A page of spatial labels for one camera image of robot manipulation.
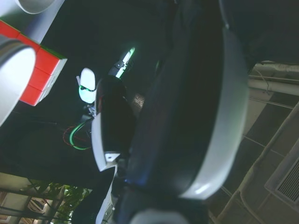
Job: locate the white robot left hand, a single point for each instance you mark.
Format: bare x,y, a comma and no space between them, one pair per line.
177,121

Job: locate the Rubik's cube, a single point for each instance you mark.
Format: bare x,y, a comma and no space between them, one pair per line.
46,64

